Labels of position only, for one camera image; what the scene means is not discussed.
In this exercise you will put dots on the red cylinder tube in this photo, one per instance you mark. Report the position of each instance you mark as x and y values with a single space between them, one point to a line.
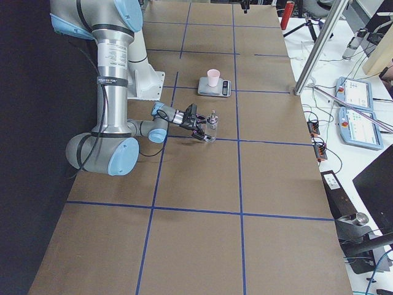
289 6

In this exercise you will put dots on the black clamp stand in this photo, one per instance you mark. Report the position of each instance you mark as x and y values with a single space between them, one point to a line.
362 247

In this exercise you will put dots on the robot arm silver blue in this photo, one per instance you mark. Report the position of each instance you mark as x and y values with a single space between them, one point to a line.
112 147

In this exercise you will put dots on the orange connector block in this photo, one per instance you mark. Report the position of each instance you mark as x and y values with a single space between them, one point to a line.
313 128
320 151

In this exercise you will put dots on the pink cup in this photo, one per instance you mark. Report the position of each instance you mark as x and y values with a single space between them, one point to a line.
213 76

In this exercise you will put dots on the silver digital kitchen scale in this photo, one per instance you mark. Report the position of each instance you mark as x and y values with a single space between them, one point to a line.
222 89

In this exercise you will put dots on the glass sauce bottle metal spout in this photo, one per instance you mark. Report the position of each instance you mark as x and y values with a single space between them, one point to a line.
210 131

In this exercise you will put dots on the teach pendant tablet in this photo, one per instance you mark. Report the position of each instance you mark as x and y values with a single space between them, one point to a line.
355 129
355 92

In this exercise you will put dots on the near teach pendant tablet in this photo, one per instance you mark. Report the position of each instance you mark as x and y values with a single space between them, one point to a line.
355 129

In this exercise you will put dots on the far teach pendant tablet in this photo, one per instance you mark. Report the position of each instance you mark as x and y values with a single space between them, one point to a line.
355 92

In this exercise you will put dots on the black computer monitor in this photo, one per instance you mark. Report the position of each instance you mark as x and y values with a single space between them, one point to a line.
374 187

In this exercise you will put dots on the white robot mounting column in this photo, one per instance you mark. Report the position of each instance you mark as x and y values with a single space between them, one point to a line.
144 83

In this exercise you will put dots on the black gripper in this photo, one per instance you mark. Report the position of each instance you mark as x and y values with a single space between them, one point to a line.
186 122
245 5

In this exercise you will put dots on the black box with label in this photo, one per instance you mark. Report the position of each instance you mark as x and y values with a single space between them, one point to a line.
339 202

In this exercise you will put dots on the black tripod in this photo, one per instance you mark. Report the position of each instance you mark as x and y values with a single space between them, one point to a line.
310 24

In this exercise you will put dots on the aluminium frame post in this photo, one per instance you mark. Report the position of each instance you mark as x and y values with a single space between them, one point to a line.
330 23

